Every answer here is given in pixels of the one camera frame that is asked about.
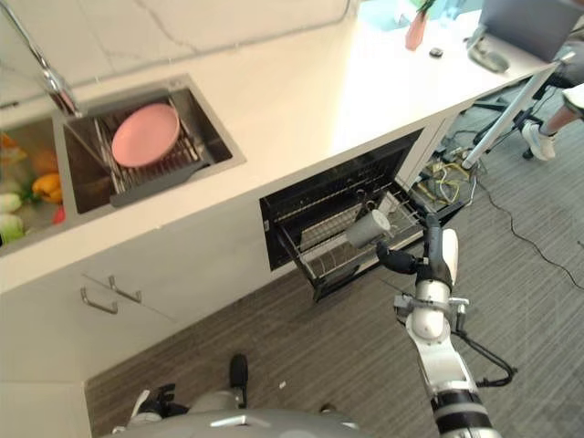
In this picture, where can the small red vegetable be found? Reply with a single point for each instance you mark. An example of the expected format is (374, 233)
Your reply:
(59, 214)

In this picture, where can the person's white shoe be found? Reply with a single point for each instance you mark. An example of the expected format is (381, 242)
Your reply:
(539, 141)

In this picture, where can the chrome faucet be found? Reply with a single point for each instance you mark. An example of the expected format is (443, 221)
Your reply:
(55, 84)

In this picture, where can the grey cup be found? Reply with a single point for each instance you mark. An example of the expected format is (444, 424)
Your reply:
(365, 230)

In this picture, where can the grey handheld device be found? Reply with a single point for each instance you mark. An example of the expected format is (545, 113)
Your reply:
(488, 57)

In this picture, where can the green white cabbage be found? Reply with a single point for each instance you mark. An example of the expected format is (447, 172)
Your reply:
(10, 228)
(9, 202)

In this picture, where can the black built-in dishwasher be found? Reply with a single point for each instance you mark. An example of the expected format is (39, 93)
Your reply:
(319, 205)

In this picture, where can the person's leg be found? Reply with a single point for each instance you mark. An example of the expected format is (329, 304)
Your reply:
(568, 107)

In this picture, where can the metal sink dish rack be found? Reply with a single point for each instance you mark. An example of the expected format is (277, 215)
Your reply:
(159, 175)

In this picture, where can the white table leg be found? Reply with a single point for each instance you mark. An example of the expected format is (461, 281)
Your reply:
(511, 109)

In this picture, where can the small black round object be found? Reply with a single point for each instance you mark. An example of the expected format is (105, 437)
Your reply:
(435, 52)

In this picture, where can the grey laptop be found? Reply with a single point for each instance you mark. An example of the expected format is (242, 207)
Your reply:
(531, 25)

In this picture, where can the stainless steel sink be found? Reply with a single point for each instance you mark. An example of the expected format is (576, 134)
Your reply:
(86, 169)

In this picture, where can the pink vase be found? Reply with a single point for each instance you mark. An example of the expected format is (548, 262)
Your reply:
(415, 29)

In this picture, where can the pink plate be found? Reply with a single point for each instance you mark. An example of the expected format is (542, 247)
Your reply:
(145, 134)

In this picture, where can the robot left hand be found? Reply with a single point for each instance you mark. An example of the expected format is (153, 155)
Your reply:
(153, 408)

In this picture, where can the green plant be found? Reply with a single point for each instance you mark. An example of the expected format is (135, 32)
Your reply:
(424, 4)

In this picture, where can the yellow bell pepper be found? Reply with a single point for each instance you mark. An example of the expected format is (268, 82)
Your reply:
(48, 188)

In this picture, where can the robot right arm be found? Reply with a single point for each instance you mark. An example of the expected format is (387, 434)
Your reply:
(440, 360)

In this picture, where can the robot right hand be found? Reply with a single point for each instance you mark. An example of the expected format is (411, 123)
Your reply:
(435, 267)

